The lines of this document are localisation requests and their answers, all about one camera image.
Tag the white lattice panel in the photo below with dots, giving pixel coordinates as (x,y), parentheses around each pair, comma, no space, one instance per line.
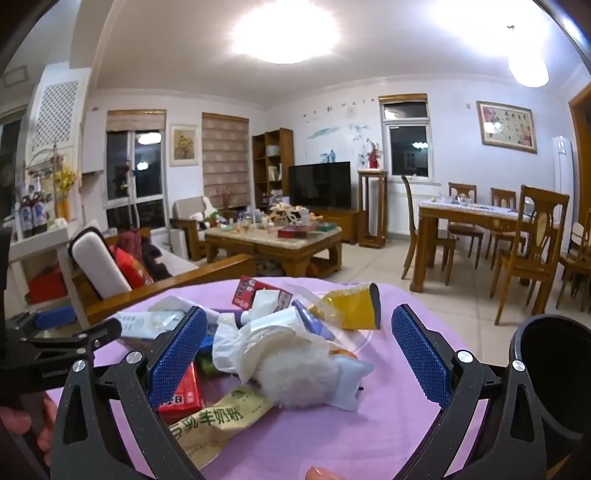
(57,115)

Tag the blue plastic packet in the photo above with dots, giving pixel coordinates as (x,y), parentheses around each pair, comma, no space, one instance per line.
(316,325)

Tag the green packet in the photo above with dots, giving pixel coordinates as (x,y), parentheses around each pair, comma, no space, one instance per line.
(207,364)

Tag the person's right hand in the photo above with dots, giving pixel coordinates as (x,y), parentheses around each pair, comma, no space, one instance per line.
(321,473)

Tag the black round bin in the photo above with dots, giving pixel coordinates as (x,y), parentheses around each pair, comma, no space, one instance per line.
(558,360)

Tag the white fluffy ball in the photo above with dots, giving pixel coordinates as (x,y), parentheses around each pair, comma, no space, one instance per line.
(295,378)

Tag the wooden television cabinet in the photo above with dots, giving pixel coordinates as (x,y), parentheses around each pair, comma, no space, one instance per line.
(346,226)

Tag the white radiator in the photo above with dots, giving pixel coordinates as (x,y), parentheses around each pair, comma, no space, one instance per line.
(401,212)

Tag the round ceiling lamp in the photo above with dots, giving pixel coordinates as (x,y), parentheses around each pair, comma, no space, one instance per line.
(286,27)

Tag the dark clothes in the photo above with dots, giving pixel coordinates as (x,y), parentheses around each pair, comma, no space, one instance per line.
(154,258)

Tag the wooden armchair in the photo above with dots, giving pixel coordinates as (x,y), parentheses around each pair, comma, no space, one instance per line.
(184,212)

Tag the red paper box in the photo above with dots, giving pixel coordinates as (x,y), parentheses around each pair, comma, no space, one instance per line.
(184,394)

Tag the flat red box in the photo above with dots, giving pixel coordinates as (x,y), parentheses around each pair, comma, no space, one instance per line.
(295,232)

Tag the wooden dining chair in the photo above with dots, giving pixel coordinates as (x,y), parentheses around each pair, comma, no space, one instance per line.
(461,194)
(540,221)
(408,217)
(503,198)
(577,263)

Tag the yellow-green sachet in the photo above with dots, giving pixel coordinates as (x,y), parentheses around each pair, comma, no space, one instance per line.
(207,429)

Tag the dark labelled bottle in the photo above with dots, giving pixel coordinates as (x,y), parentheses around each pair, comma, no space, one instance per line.
(39,214)
(25,214)

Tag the sunflower picture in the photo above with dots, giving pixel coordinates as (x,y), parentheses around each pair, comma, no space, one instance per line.
(183,145)

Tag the red flower vase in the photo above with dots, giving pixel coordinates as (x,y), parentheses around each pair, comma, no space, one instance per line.
(373,157)

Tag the wooden bookshelf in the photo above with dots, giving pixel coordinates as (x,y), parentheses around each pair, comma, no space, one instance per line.
(277,152)

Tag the wooden coffee table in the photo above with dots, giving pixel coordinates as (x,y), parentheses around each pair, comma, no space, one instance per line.
(272,244)

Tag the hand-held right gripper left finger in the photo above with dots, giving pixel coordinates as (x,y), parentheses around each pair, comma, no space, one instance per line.
(178,355)

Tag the red cushion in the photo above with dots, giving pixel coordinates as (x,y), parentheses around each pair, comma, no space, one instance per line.
(134,267)

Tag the white cushion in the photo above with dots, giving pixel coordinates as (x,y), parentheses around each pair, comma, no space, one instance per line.
(99,258)

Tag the balcony window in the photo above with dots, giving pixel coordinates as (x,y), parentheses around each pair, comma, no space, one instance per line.
(147,180)

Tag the white tissue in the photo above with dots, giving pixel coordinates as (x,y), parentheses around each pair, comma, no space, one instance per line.
(244,344)

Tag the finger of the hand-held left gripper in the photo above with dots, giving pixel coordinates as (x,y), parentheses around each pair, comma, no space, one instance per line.
(78,339)

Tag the pale crumpled wrapper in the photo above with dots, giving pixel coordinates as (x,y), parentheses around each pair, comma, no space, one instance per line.
(355,381)

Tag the goose plush toy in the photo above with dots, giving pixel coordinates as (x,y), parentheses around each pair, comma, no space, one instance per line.
(210,210)

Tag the person's left hand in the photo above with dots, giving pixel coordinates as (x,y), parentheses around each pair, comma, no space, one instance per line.
(18,424)

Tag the wooden door frame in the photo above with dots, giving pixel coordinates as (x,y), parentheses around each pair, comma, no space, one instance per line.
(579,129)

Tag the small white-framed window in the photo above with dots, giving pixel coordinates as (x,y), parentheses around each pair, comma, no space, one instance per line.
(408,143)

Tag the white standing air conditioner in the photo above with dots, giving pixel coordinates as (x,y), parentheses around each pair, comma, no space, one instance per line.
(563,175)

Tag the purple tablecloth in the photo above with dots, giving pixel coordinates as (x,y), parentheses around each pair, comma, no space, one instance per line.
(378,438)

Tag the white shelf unit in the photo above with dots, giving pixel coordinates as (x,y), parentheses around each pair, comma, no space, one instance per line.
(46,244)

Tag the wooden sofa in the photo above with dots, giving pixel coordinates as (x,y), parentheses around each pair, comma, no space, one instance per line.
(207,272)

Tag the tall wooden plant stand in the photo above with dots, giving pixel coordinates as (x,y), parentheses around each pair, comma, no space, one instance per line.
(373,207)

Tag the wooden dining table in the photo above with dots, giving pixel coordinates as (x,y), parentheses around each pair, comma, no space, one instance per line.
(461,214)

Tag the purple bottle with white top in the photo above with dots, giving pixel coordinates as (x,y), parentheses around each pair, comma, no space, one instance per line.
(272,318)

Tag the framed floral picture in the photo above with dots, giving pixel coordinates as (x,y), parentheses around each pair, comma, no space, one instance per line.
(505,127)

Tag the white printed packet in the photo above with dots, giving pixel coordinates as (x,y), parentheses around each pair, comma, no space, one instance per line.
(143,323)

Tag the red drink carton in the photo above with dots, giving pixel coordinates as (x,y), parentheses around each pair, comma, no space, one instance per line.
(247,291)

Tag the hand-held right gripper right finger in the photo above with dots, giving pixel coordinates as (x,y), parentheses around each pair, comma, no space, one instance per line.
(420,355)

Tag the beige roller blind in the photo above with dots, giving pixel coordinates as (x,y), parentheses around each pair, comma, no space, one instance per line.
(225,157)

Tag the red storage box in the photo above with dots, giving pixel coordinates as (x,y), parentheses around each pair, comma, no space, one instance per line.
(46,286)

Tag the yellow foil packet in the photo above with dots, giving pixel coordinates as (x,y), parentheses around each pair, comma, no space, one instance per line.
(351,304)

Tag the yellow flowers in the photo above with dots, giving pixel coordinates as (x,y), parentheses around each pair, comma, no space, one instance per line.
(64,180)

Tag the folded white napkin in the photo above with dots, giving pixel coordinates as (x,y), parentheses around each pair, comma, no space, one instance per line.
(268,299)

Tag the black television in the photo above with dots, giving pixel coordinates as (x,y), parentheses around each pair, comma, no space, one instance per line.
(318,184)

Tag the orange fruit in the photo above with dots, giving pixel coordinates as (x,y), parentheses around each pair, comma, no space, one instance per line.
(345,354)

